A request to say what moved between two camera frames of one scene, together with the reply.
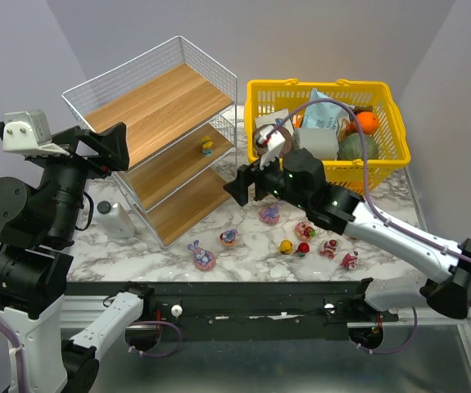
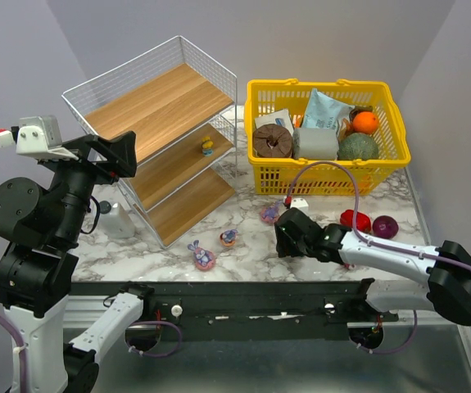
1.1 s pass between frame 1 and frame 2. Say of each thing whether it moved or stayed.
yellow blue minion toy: stayed
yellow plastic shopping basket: stayed
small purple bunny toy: stayed
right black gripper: moved
